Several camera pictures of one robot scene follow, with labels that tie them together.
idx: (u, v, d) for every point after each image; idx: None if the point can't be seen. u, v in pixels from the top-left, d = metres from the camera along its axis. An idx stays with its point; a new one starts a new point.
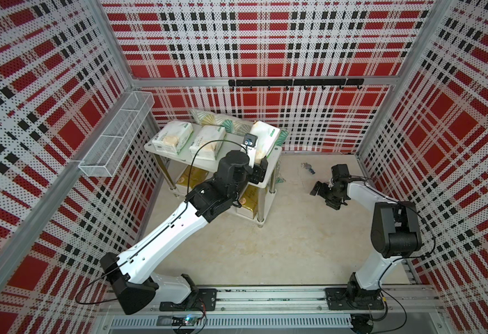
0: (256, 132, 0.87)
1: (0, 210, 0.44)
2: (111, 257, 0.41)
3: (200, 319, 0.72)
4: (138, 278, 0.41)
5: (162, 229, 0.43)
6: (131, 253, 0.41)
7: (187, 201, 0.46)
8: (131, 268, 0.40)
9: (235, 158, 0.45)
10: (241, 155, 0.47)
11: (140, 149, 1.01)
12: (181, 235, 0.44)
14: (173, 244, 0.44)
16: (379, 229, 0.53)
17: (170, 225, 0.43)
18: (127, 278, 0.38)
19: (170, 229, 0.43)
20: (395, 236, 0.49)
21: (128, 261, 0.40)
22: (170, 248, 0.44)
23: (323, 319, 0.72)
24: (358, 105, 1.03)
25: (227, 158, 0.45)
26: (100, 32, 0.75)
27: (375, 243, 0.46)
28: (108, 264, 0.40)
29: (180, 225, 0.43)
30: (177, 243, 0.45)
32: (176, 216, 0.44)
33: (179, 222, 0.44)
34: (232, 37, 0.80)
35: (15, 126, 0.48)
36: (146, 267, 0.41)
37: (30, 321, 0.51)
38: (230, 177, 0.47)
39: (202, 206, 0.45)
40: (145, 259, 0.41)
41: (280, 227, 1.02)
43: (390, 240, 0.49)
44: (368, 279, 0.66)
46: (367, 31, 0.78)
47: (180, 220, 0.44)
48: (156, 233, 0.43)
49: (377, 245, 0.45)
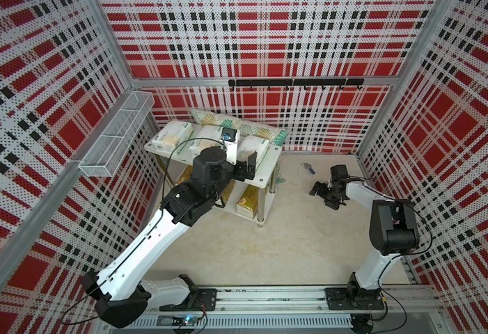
0: (250, 140, 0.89)
1: (0, 210, 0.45)
2: (91, 277, 0.39)
3: (200, 319, 0.72)
4: (122, 294, 0.39)
5: (138, 242, 0.41)
6: (111, 271, 0.39)
7: (162, 208, 0.43)
8: (113, 287, 0.38)
9: (211, 156, 0.42)
10: (218, 151, 0.43)
11: (140, 149, 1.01)
12: (161, 245, 0.42)
14: (156, 255, 0.42)
16: (376, 225, 0.54)
17: (147, 236, 0.41)
18: (108, 297, 0.37)
19: (147, 240, 0.41)
20: (392, 234, 0.50)
21: (108, 280, 0.39)
22: (151, 258, 0.41)
23: (323, 319, 0.72)
24: (358, 106, 1.04)
25: (201, 156, 0.42)
26: (100, 32, 0.75)
27: (373, 240, 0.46)
28: (89, 284, 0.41)
29: (158, 236, 0.41)
30: (159, 252, 0.43)
32: (152, 227, 0.42)
33: (156, 232, 0.41)
34: (232, 37, 0.80)
35: (16, 126, 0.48)
36: (129, 282, 0.39)
37: (30, 321, 0.51)
38: (207, 176, 0.43)
39: (179, 210, 0.42)
40: (124, 275, 0.39)
41: (280, 227, 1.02)
43: (387, 237, 0.50)
44: (368, 278, 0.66)
46: (367, 31, 0.78)
47: (157, 230, 0.41)
48: (134, 246, 0.41)
49: (375, 243, 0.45)
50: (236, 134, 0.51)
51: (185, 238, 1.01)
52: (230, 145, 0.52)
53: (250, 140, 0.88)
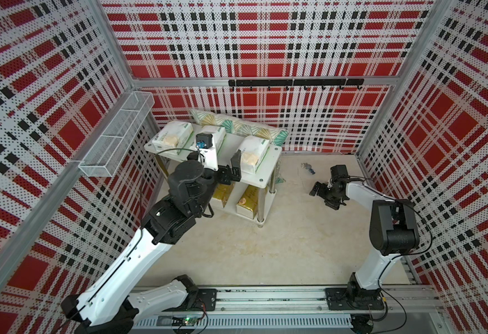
0: (250, 140, 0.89)
1: (0, 210, 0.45)
2: (72, 300, 0.39)
3: (200, 319, 0.72)
4: (104, 316, 0.38)
5: (117, 264, 0.40)
6: (90, 295, 0.39)
7: (142, 228, 0.41)
8: (92, 312, 0.37)
9: (187, 170, 0.39)
10: (196, 164, 0.41)
11: (140, 149, 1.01)
12: (143, 264, 0.40)
14: (138, 273, 0.41)
16: (376, 226, 0.54)
17: (127, 257, 0.40)
18: (88, 323, 0.36)
19: (126, 263, 0.39)
20: (392, 234, 0.50)
21: (87, 305, 0.38)
22: (133, 277, 0.40)
23: (323, 319, 0.72)
24: (358, 106, 1.04)
25: (176, 172, 0.39)
26: (100, 32, 0.75)
27: (373, 241, 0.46)
28: (69, 309, 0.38)
29: (138, 257, 0.39)
30: (141, 270, 0.41)
32: (132, 247, 0.40)
33: (137, 254, 0.40)
34: (232, 37, 0.80)
35: (16, 127, 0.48)
36: (108, 305, 0.38)
37: (30, 321, 0.51)
38: (184, 195, 0.41)
39: (159, 229, 0.40)
40: (105, 298, 0.38)
41: (280, 227, 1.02)
43: (387, 237, 0.50)
44: (368, 278, 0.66)
46: (367, 32, 0.78)
47: (136, 252, 0.40)
48: (114, 268, 0.40)
49: (376, 243, 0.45)
50: (211, 138, 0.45)
51: (185, 239, 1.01)
52: (207, 152, 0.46)
53: (250, 140, 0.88)
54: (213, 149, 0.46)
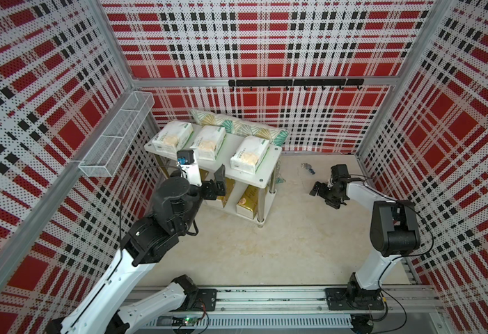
0: (250, 140, 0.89)
1: (0, 210, 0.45)
2: (55, 325, 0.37)
3: (200, 320, 0.72)
4: None
5: (99, 287, 0.39)
6: (73, 319, 0.38)
7: (122, 249, 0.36)
8: None
9: (172, 187, 0.39)
10: (182, 181, 0.41)
11: (140, 149, 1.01)
12: (124, 285, 0.39)
14: (122, 292, 0.40)
16: (377, 227, 0.54)
17: (107, 280, 0.39)
18: None
19: (108, 286, 0.39)
20: (394, 235, 0.50)
21: (70, 330, 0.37)
22: (117, 297, 0.39)
23: (323, 319, 0.72)
24: (358, 106, 1.04)
25: (161, 188, 0.39)
26: (100, 32, 0.75)
27: (374, 241, 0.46)
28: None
29: (119, 280, 0.39)
30: (126, 289, 0.40)
32: (113, 269, 0.40)
33: (117, 276, 0.39)
34: (232, 37, 0.80)
35: (16, 127, 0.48)
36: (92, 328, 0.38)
37: (30, 321, 0.51)
38: (168, 213, 0.42)
39: (139, 249, 0.39)
40: (88, 323, 0.37)
41: (280, 227, 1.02)
43: (388, 238, 0.50)
44: (369, 279, 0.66)
46: (367, 32, 0.78)
47: (117, 275, 0.39)
48: (95, 291, 0.39)
49: (376, 244, 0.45)
50: (193, 154, 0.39)
51: (184, 239, 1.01)
52: (189, 168, 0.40)
53: (250, 140, 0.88)
54: (196, 165, 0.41)
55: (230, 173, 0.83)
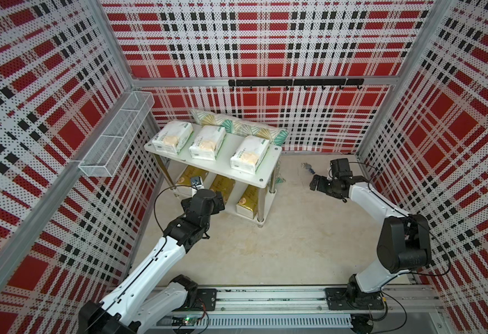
0: (250, 140, 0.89)
1: (0, 210, 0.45)
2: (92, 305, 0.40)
3: (200, 319, 0.72)
4: (128, 318, 0.41)
5: (145, 265, 0.46)
6: (118, 293, 0.42)
7: (166, 236, 0.52)
8: (121, 307, 0.40)
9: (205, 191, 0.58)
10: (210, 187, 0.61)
11: (140, 149, 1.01)
12: (166, 266, 0.48)
14: (160, 277, 0.48)
16: (388, 245, 0.49)
17: (154, 258, 0.47)
18: (118, 317, 0.39)
19: (154, 262, 0.47)
20: (404, 253, 0.46)
21: (115, 302, 0.41)
22: (156, 280, 0.47)
23: (324, 319, 0.72)
24: (358, 105, 1.03)
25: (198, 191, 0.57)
26: (100, 32, 0.75)
27: (384, 259, 0.51)
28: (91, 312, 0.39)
29: (164, 257, 0.48)
30: (162, 275, 0.48)
32: (158, 250, 0.49)
33: (163, 254, 0.48)
34: (232, 37, 0.80)
35: (15, 126, 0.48)
36: (135, 304, 0.42)
37: (30, 321, 0.51)
38: (203, 209, 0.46)
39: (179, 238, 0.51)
40: (134, 294, 0.42)
41: (280, 227, 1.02)
43: (399, 257, 0.46)
44: (372, 287, 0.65)
46: (367, 31, 0.78)
47: (162, 253, 0.48)
48: (141, 268, 0.46)
49: (388, 262, 0.50)
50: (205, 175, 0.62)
51: None
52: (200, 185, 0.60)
53: (250, 140, 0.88)
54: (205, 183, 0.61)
55: (230, 173, 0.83)
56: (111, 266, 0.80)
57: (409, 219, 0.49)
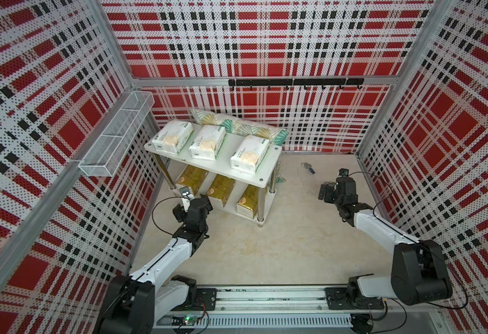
0: (250, 140, 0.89)
1: (0, 210, 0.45)
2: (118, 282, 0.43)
3: (200, 319, 0.72)
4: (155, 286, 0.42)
5: (163, 252, 0.53)
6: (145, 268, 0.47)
7: (177, 236, 0.60)
8: (151, 275, 0.45)
9: (198, 202, 0.67)
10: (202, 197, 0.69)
11: (140, 149, 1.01)
12: (179, 257, 0.55)
14: (174, 266, 0.53)
16: (402, 275, 0.45)
17: (170, 248, 0.55)
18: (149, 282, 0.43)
19: (170, 250, 0.54)
20: (422, 287, 0.43)
21: (145, 273, 0.46)
22: (172, 266, 0.52)
23: (324, 318, 0.72)
24: (358, 105, 1.03)
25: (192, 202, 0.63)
26: (100, 31, 0.75)
27: (400, 291, 0.47)
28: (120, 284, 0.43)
29: (177, 248, 0.56)
30: (176, 265, 0.54)
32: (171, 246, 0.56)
33: (177, 247, 0.56)
34: (232, 37, 0.80)
35: (16, 126, 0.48)
36: (159, 277, 0.46)
37: (30, 321, 0.51)
38: (199, 216, 0.66)
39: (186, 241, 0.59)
40: (158, 270, 0.47)
41: (280, 227, 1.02)
43: (416, 289, 0.42)
44: (376, 294, 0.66)
46: (367, 31, 0.78)
47: (177, 245, 0.56)
48: (160, 255, 0.52)
49: (406, 295, 0.45)
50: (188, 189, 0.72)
51: None
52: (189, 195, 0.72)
53: (250, 140, 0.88)
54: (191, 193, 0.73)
55: (230, 172, 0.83)
56: (111, 266, 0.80)
57: (421, 246, 0.46)
